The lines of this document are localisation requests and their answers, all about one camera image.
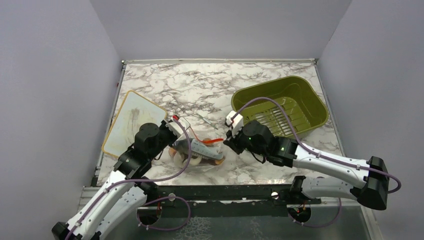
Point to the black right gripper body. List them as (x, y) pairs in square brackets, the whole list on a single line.
[(240, 142)]

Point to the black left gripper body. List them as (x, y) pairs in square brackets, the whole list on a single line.
[(167, 137)]

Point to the grey toy fish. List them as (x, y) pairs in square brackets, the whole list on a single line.
[(213, 152)]

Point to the clear zip top bag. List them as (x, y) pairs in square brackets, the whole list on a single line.
[(204, 139)]

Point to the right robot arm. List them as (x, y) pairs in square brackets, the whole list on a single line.
[(365, 181)]

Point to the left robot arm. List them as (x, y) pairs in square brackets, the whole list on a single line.
[(126, 187)]

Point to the white cutting board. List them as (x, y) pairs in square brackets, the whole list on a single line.
[(134, 111)]

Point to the olive green plastic bin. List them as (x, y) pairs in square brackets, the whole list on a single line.
[(304, 108)]

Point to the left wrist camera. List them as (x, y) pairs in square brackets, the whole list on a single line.
[(178, 125)]

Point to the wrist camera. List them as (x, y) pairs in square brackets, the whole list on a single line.
[(178, 125), (234, 121)]

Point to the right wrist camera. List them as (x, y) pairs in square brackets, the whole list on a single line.
[(234, 121)]

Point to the black base frame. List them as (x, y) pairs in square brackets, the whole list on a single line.
[(215, 201)]

